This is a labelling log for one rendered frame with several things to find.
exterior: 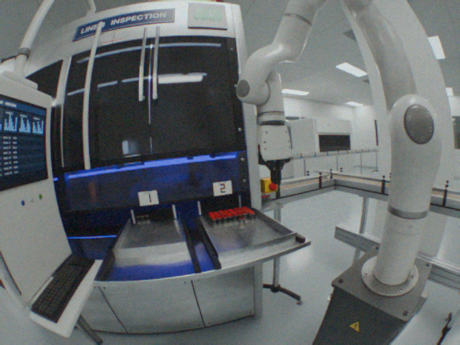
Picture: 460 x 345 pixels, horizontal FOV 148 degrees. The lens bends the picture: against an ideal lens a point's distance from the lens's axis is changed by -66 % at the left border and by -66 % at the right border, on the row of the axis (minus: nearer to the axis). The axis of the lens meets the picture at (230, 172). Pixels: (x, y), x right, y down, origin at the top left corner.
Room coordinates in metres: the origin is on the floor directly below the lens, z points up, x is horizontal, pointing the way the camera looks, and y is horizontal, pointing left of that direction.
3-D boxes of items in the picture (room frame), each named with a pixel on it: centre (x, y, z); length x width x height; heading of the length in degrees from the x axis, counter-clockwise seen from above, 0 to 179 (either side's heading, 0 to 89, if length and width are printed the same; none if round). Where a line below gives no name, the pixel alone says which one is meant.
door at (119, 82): (0.70, 0.55, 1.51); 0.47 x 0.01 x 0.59; 108
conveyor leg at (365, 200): (1.00, -0.92, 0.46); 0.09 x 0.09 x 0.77; 18
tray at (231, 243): (0.66, -0.02, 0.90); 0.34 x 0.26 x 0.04; 17
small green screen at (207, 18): (0.85, 0.05, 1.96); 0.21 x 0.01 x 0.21; 108
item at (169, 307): (1.08, 0.99, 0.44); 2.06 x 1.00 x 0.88; 108
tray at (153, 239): (0.67, 0.34, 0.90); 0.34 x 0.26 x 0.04; 18
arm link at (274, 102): (0.54, -0.13, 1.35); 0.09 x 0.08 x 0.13; 132
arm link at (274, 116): (0.54, -0.14, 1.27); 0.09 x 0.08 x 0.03; 108
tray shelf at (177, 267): (0.65, 0.15, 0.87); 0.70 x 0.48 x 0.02; 108
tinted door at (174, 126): (0.84, 0.12, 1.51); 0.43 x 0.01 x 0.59; 108
